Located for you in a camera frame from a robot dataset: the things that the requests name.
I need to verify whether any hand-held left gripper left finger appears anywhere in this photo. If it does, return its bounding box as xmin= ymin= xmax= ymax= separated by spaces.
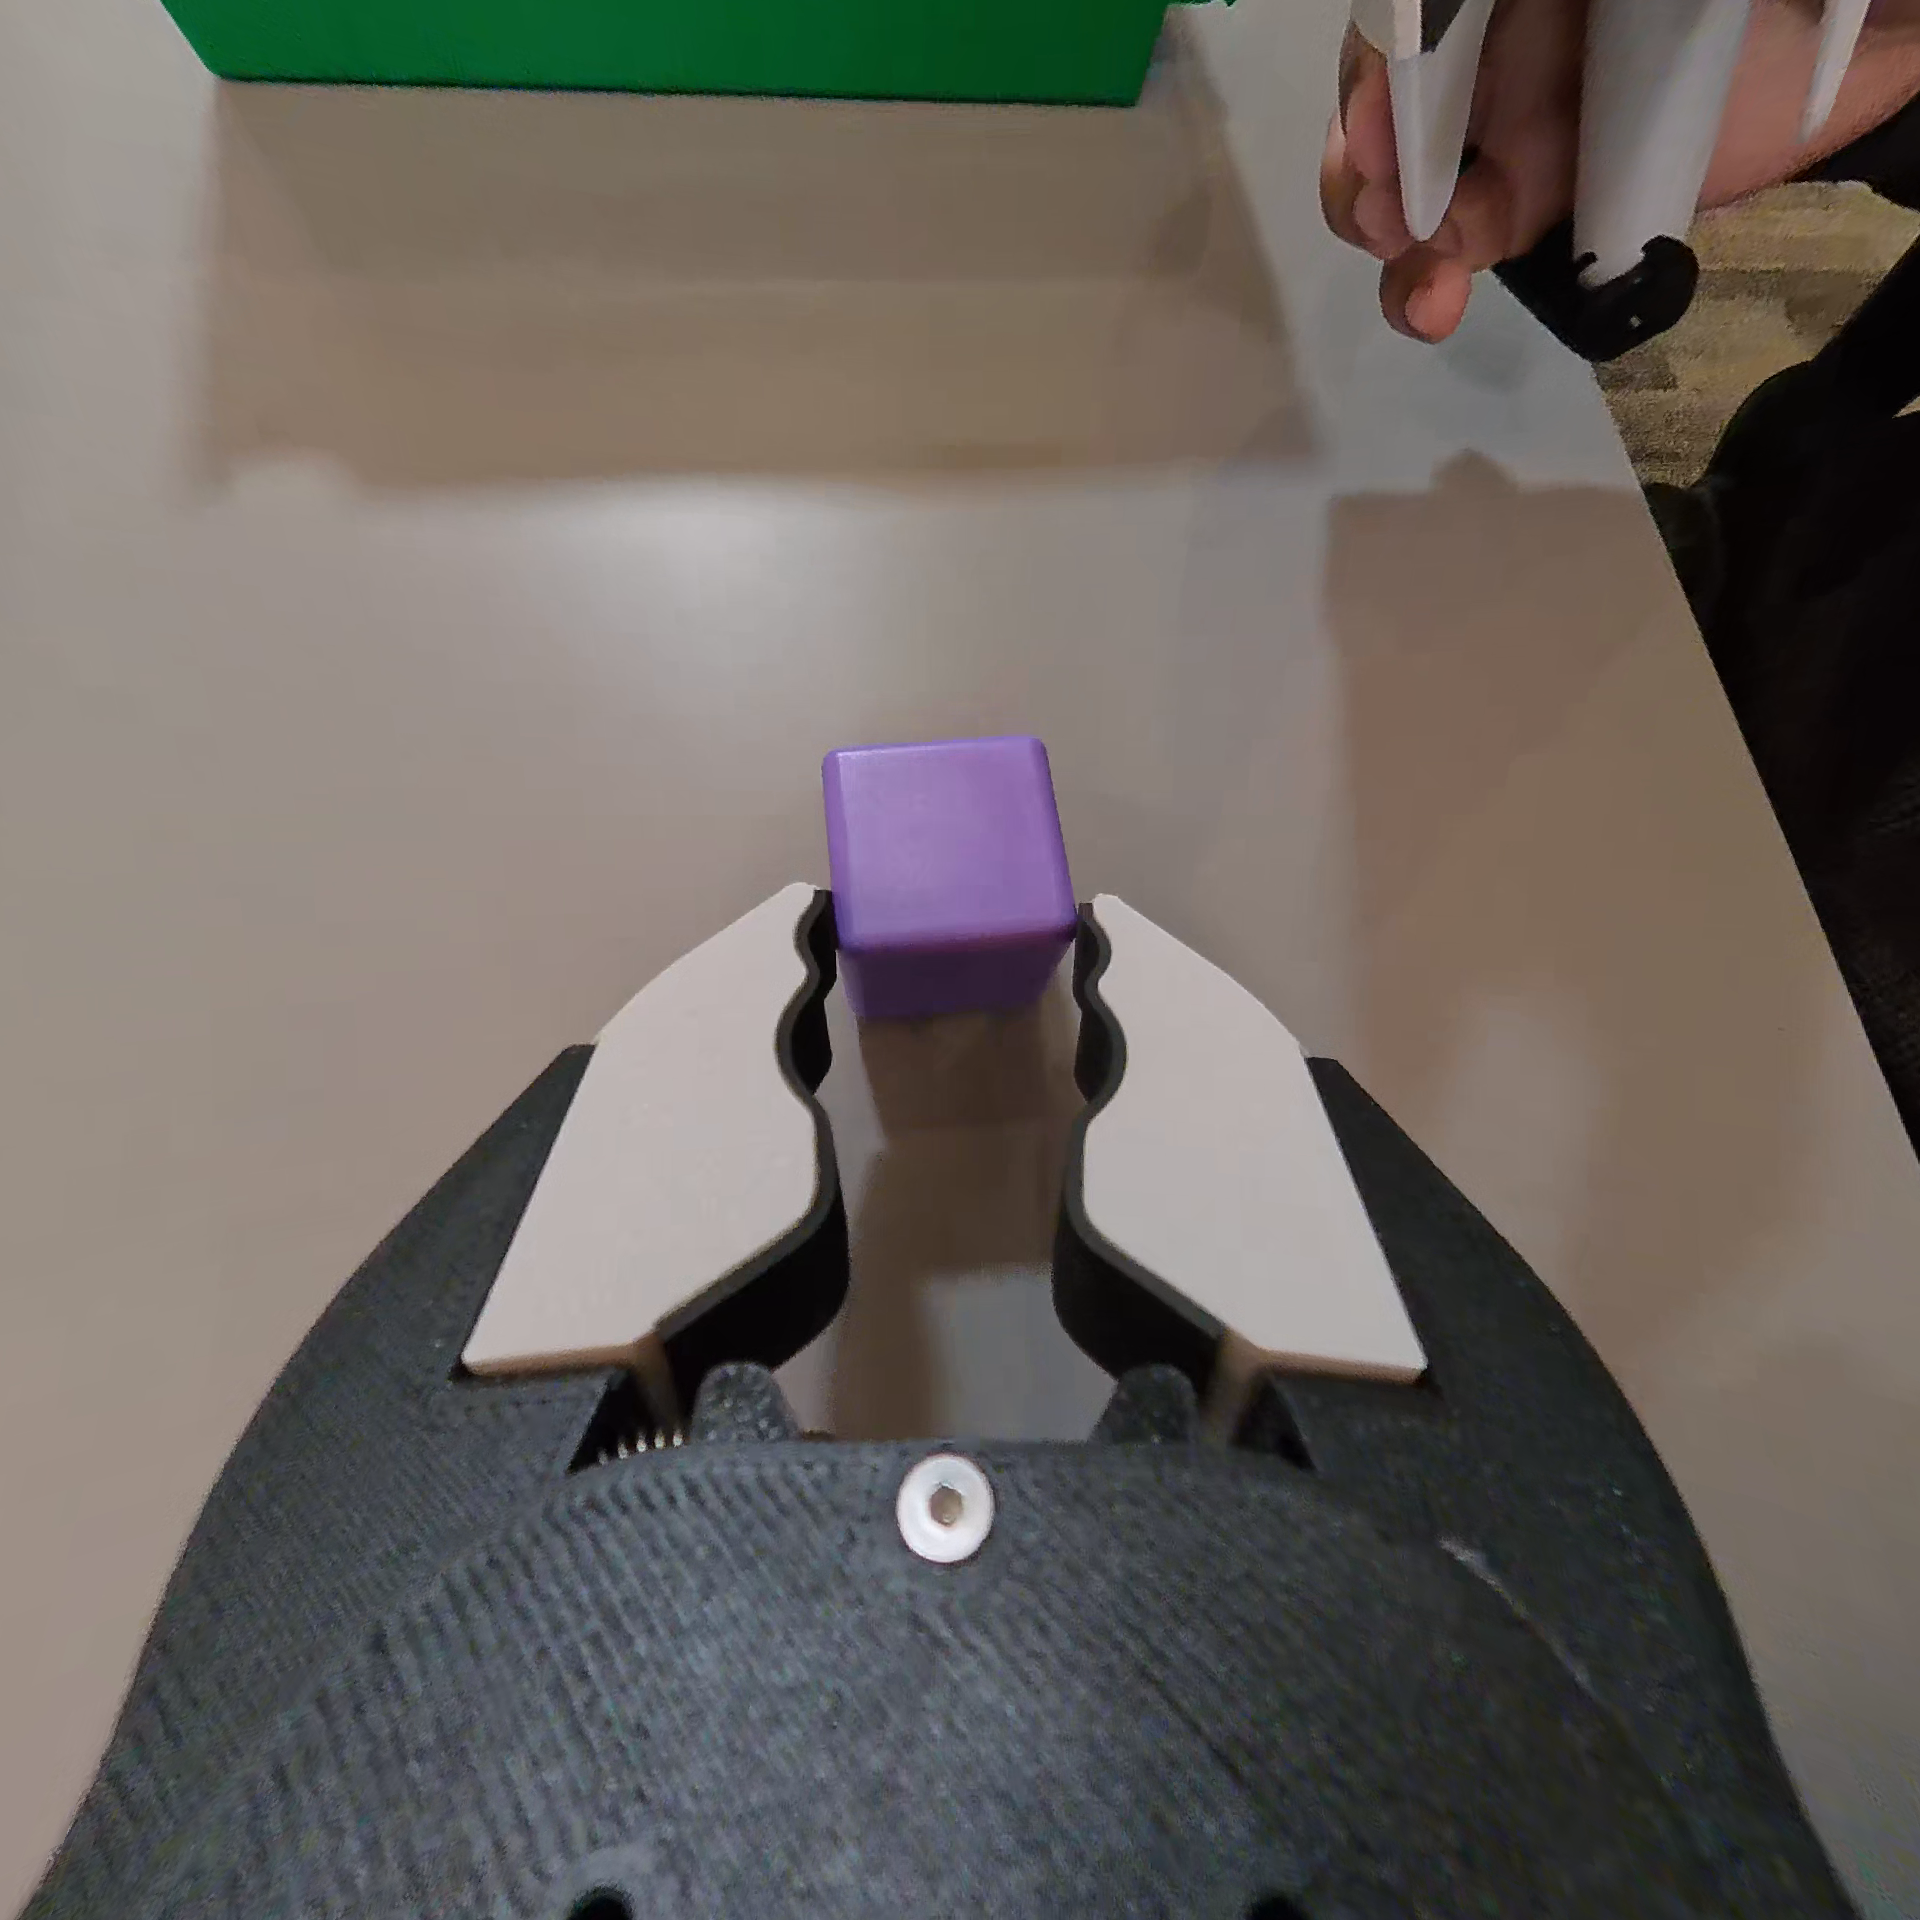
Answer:
xmin=461 ymin=883 xmax=852 ymax=1443

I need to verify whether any green plastic bin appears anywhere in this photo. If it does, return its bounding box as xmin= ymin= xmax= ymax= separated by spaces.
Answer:
xmin=158 ymin=0 xmax=1163 ymax=108

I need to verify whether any purple cube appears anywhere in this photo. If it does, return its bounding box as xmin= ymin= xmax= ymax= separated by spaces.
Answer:
xmin=823 ymin=737 xmax=1079 ymax=1025

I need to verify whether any person's right forearm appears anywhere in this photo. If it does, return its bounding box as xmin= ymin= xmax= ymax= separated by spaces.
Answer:
xmin=1745 ymin=96 xmax=1920 ymax=198

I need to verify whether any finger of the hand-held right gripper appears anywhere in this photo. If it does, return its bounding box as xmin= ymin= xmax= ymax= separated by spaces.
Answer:
xmin=1798 ymin=0 xmax=1881 ymax=146
xmin=1387 ymin=0 xmax=1497 ymax=244

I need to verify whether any person's dark clothing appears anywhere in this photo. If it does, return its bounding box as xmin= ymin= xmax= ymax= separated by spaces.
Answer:
xmin=1641 ymin=352 xmax=1920 ymax=1156

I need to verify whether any grey desk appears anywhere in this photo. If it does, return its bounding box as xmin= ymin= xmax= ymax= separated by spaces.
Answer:
xmin=0 ymin=0 xmax=1920 ymax=1652

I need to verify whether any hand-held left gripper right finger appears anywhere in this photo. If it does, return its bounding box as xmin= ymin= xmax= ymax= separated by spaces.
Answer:
xmin=1054 ymin=891 xmax=1428 ymax=1443

